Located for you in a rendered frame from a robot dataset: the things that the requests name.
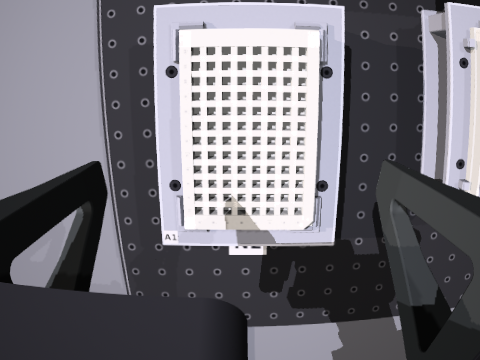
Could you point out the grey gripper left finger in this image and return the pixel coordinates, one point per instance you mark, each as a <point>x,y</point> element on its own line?
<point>28,215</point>

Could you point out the white label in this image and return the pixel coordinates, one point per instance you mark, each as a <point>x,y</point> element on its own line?
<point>247,250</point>

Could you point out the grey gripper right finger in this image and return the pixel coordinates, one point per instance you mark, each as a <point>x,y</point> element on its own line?
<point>423,309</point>

